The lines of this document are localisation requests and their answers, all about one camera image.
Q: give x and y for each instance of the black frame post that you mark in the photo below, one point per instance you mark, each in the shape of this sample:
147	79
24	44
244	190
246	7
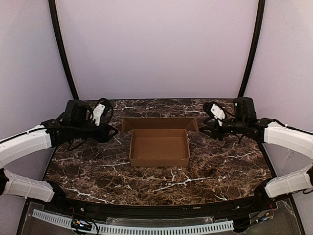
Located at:
253	47
61	47

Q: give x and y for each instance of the right black frame post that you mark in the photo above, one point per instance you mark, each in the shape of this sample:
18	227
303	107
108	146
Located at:
253	47

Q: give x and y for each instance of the small electronics board right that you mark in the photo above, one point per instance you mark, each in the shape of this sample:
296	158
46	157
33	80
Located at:
264	217

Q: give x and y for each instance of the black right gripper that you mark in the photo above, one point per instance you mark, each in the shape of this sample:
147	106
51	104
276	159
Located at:
216	130

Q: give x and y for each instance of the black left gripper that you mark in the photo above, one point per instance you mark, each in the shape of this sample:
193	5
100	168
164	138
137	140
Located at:
105	133

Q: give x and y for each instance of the black front rail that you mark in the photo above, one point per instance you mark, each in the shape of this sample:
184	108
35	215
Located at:
158	200

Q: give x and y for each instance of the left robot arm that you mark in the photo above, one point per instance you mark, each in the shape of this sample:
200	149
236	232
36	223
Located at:
78	121

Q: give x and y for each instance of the small electronics board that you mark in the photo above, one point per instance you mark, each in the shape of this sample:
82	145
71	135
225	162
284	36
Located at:
81	225
264	217

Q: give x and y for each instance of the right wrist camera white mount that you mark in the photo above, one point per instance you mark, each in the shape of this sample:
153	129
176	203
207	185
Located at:
217	115

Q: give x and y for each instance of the brown cardboard box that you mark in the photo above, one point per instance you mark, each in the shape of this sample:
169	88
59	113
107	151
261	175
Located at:
159	142

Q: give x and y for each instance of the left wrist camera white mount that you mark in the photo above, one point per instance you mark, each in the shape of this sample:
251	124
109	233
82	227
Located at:
103	112

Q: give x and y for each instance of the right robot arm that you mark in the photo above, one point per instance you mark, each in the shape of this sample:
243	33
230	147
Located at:
244	123

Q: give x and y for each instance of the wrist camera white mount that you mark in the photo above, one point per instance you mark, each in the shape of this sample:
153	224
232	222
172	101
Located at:
103	112
217	115

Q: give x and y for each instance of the small electronics board left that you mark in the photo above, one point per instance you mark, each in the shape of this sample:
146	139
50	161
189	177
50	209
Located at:
81	225

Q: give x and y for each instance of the white slotted cable duct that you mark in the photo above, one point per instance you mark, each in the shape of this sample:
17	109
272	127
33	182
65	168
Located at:
114	226

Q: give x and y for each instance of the left black frame post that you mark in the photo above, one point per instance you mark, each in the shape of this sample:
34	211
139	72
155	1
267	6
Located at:
61	47

